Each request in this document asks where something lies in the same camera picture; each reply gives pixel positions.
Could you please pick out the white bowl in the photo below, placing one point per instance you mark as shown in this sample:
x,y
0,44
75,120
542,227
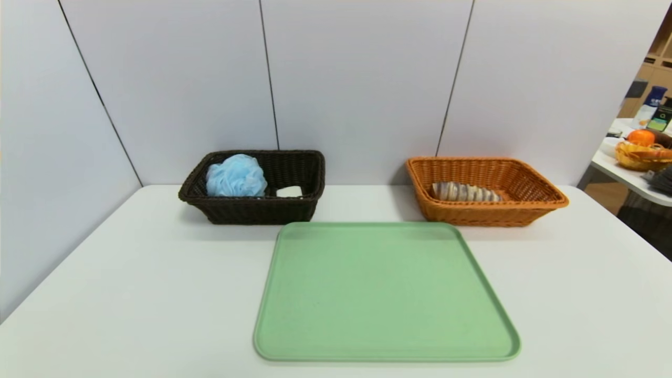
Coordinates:
x,y
609,148

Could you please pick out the purple striped twisted bread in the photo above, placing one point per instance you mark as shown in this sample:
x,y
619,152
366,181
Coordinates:
x,y
467,192

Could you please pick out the dark green printed box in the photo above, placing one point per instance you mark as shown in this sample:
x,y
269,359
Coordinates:
x,y
662,118

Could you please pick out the dark brown wicker basket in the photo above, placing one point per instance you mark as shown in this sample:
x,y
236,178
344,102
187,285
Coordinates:
x,y
252,210

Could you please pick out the light green plastic tray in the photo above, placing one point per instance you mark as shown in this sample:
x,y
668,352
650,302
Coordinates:
x,y
388,304

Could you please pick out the light blue bath loofah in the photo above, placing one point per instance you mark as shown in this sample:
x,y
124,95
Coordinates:
x,y
236,176

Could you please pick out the white soap bar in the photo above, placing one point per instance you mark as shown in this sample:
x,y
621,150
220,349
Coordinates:
x,y
289,191

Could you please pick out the dark grey bundled item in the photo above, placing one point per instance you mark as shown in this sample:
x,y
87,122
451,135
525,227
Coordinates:
x,y
664,181

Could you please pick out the wooden shelf unit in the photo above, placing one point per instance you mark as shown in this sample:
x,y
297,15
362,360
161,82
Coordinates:
x,y
659,71

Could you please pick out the small yellow wicker basket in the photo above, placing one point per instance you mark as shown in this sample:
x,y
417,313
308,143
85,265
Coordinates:
x,y
638,160

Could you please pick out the dark brown round item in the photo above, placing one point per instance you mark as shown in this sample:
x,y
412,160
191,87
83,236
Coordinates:
x,y
664,137

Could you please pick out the white bottle with blue cap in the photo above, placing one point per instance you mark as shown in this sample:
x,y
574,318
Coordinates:
x,y
647,113

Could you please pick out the orange fruit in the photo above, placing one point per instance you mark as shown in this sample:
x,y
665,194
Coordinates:
x,y
640,136

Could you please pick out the orange wicker basket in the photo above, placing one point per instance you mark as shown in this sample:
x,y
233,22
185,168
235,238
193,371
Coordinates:
x,y
472,215

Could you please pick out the white side table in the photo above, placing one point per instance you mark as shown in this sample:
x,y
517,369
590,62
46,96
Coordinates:
x,y
619,173

